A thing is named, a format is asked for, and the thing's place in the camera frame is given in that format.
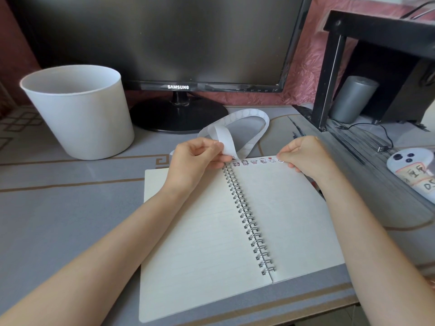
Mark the person's right hand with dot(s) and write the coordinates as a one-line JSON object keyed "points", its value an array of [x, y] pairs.
{"points": [[311, 156]]}

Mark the person's left hand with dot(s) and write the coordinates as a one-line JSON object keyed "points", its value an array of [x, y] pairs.
{"points": [[186, 166]]}

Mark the white sticker strip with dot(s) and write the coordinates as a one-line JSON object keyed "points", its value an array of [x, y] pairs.
{"points": [[248, 113]]}

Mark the cream spiral notebook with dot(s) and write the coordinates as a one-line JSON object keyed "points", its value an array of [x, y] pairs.
{"points": [[200, 244]]}

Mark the person's left forearm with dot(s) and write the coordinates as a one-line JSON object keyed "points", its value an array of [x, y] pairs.
{"points": [[98, 264]]}

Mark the person's right forearm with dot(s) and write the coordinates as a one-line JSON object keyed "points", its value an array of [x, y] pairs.
{"points": [[377, 247]]}

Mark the grey cylindrical speaker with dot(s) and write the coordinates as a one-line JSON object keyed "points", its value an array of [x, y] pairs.
{"points": [[353, 100]]}

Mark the black plug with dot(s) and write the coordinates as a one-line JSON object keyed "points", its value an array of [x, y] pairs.
{"points": [[383, 149]]}

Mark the white labelled VR controller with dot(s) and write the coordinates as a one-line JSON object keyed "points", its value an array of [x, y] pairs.
{"points": [[409, 173]]}

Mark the white plastic waste bin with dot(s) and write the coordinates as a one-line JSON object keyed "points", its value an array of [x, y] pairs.
{"points": [[81, 125]]}

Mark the grey patterned desk mat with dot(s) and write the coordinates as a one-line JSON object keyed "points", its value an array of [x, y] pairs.
{"points": [[68, 213]]}

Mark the black computer monitor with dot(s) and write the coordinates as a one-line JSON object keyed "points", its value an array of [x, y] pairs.
{"points": [[163, 37]]}

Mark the brown floral curtain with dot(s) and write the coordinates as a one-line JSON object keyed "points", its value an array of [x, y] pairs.
{"points": [[5, 101]]}

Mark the black shelf frame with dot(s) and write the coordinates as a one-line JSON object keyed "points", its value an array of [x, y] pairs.
{"points": [[326, 84]]}

